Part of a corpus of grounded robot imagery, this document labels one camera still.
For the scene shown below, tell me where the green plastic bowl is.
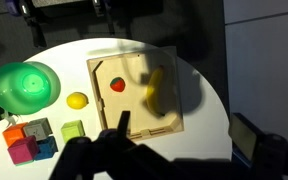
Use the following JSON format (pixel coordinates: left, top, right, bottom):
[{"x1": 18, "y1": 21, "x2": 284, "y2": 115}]
[{"x1": 0, "y1": 61, "x2": 61, "y2": 115}]

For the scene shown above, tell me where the yellow toy lemon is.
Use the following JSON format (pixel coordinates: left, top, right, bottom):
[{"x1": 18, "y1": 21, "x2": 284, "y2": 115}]
[{"x1": 66, "y1": 92, "x2": 88, "y2": 110}]

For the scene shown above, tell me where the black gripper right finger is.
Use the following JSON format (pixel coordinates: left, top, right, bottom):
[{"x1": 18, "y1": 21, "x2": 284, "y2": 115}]
[{"x1": 228, "y1": 113, "x2": 264, "y2": 160}]

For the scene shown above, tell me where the pink toy block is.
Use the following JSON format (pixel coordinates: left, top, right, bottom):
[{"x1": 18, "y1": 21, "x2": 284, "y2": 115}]
[{"x1": 8, "y1": 136, "x2": 39, "y2": 165}]

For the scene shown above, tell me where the yellow toy banana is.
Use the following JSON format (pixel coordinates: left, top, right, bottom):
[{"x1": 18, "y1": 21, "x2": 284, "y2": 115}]
[{"x1": 146, "y1": 66, "x2": 164, "y2": 116}]

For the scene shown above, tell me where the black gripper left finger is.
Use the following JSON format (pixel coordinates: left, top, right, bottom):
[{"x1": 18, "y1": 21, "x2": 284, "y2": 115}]
[{"x1": 117, "y1": 111, "x2": 130, "y2": 137}]

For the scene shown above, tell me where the wooden tray box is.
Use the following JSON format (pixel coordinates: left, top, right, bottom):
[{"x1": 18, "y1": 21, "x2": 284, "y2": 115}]
[{"x1": 87, "y1": 47, "x2": 184, "y2": 141}]

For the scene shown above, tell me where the grey toy block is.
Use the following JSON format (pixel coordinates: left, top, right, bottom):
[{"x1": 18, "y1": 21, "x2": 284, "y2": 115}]
[{"x1": 23, "y1": 118, "x2": 52, "y2": 141}]

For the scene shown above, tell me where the red toy strawberry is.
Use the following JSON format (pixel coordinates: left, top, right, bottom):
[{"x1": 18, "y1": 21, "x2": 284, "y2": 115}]
[{"x1": 110, "y1": 77, "x2": 126, "y2": 92}]

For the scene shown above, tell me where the light green toy block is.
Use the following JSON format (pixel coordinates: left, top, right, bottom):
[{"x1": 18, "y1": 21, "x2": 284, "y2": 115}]
[{"x1": 61, "y1": 120, "x2": 85, "y2": 143}]

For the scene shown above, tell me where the blue toy block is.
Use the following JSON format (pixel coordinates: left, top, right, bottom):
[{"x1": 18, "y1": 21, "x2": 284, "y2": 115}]
[{"x1": 35, "y1": 136, "x2": 58, "y2": 160}]

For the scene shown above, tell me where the orange toy block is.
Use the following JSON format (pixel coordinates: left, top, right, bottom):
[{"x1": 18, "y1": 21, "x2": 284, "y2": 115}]
[{"x1": 2, "y1": 122, "x2": 27, "y2": 147}]

